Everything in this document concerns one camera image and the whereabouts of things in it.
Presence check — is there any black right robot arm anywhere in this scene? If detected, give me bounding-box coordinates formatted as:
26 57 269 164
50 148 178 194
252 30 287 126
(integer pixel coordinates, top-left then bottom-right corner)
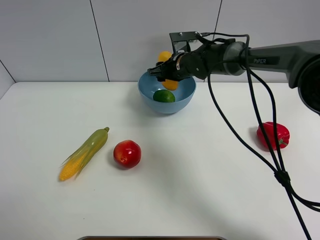
148 38 320 113

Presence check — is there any red apple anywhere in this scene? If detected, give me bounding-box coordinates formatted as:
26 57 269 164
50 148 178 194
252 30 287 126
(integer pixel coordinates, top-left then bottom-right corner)
113 140 142 169

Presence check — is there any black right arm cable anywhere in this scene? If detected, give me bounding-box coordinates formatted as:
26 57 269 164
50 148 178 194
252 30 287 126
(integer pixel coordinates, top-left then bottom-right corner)
197 32 320 240

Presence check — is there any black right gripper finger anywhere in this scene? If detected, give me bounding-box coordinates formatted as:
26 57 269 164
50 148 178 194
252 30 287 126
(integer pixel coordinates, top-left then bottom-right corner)
156 59 173 69
147 66 167 82

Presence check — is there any corn cob with green husk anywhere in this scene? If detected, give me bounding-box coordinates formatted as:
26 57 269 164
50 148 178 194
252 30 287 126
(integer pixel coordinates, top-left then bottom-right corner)
58 127 110 182

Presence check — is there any yellow mango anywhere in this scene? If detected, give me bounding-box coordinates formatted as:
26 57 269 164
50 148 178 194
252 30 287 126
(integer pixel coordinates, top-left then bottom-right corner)
156 51 179 91

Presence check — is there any green lime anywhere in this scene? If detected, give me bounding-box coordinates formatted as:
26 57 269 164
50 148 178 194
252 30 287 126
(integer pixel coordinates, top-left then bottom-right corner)
152 89 176 103

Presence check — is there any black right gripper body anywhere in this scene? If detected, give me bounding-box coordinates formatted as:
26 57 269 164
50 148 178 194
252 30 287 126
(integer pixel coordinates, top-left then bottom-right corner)
166 44 227 81

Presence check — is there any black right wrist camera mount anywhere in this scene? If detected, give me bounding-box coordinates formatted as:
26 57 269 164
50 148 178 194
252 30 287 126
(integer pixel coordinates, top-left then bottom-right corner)
169 31 202 55

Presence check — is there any red bell pepper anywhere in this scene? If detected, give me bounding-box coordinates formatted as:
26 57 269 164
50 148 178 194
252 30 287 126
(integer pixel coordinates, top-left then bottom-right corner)
256 121 290 151

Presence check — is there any light blue bowl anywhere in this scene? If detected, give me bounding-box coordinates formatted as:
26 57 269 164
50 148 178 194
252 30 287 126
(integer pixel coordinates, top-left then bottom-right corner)
137 72 197 114

